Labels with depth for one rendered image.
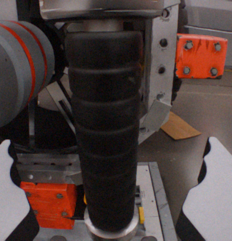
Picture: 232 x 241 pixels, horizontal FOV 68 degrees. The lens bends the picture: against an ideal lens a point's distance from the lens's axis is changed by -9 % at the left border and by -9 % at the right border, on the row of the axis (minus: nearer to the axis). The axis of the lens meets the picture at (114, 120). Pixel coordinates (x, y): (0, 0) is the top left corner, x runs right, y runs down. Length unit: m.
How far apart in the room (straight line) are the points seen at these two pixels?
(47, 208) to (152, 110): 0.35
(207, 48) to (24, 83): 0.27
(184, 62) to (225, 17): 0.57
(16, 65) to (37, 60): 0.05
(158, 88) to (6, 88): 0.23
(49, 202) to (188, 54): 0.43
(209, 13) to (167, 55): 0.54
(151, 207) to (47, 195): 0.66
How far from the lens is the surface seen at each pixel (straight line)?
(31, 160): 0.49
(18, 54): 0.24
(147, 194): 1.08
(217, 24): 0.85
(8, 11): 0.35
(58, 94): 0.45
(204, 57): 0.33
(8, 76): 0.22
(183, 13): 0.40
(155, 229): 0.96
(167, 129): 1.80
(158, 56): 0.31
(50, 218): 0.56
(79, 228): 0.79
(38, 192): 0.48
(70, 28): 0.83
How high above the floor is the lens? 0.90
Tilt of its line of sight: 28 degrees down
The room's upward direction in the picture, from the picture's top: 1 degrees counter-clockwise
